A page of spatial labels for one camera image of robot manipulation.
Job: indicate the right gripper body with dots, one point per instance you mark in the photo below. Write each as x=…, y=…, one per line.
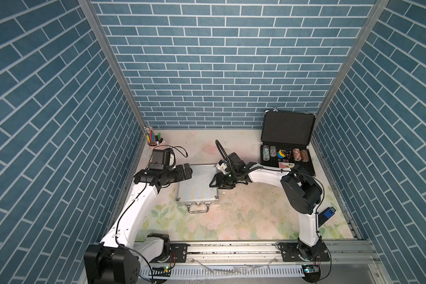
x=227, y=181

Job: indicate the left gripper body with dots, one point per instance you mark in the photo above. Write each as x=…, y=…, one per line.
x=176, y=174

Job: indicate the silver aluminium poker case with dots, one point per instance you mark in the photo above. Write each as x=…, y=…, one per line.
x=196, y=194

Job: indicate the black poker case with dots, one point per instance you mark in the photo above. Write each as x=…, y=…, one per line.
x=287, y=131

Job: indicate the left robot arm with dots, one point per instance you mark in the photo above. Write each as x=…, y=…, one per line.
x=127, y=227

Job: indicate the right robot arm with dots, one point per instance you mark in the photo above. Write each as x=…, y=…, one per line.
x=302, y=190

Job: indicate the pink pen cup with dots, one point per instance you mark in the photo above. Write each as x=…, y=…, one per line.
x=157, y=146

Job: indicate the green white chip stack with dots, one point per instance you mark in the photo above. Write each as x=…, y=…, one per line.
x=266, y=153

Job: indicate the grey chip stack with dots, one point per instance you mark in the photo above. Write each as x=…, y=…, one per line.
x=273, y=151

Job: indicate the pink white card deck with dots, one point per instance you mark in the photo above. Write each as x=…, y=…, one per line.
x=286, y=165

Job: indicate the yellow blue dealer button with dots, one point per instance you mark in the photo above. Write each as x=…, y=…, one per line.
x=282, y=154

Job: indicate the red white chip stack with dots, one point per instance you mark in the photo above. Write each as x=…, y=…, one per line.
x=297, y=155

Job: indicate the orange blue chip stack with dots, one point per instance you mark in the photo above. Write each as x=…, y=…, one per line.
x=305, y=156

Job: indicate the blue black handheld device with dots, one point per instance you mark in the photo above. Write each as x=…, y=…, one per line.
x=325, y=215

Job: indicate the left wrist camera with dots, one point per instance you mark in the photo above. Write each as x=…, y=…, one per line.
x=162, y=159

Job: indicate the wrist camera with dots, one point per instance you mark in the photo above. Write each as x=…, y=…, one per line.
x=162, y=159
x=222, y=166

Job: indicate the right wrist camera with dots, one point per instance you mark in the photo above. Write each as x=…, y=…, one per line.
x=222, y=166

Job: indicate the metal base rail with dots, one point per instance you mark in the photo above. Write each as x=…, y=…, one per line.
x=339, y=262

